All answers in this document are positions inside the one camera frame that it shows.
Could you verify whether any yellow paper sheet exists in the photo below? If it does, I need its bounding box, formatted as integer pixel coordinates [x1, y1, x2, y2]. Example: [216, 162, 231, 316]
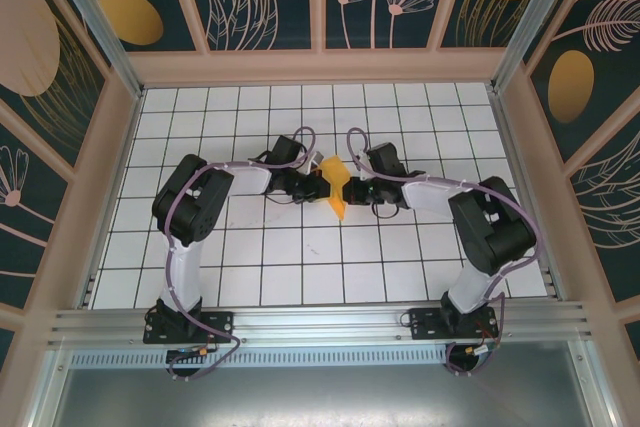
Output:
[319, 156, 351, 222]

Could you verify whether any grey metal sheet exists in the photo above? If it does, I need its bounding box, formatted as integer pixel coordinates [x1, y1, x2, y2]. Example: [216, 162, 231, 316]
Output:
[29, 365, 616, 427]

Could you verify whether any aluminium mounting rail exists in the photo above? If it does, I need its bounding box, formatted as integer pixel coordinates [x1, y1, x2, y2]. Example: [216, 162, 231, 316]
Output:
[47, 300, 596, 348]

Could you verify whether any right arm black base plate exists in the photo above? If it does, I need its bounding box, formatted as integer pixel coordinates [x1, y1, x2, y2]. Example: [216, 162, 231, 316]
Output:
[408, 307, 501, 343]

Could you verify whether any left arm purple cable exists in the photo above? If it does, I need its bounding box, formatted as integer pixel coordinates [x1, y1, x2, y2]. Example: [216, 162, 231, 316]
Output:
[163, 125, 317, 382]

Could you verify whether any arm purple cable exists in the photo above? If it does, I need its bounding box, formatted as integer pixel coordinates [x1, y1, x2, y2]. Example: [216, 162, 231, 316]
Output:
[163, 125, 317, 382]
[346, 126, 543, 378]

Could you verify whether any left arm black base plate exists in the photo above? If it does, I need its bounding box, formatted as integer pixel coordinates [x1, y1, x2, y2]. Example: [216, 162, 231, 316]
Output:
[143, 310, 236, 346]

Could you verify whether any slotted grey cable duct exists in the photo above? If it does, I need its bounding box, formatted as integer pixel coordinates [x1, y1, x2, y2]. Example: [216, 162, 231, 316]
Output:
[69, 350, 451, 368]

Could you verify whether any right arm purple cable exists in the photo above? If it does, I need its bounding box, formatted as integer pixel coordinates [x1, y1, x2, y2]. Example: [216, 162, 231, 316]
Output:
[346, 126, 543, 378]

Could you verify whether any aluminium corner post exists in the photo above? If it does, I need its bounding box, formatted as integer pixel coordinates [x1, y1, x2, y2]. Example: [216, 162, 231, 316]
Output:
[489, 0, 599, 93]
[39, 0, 146, 101]

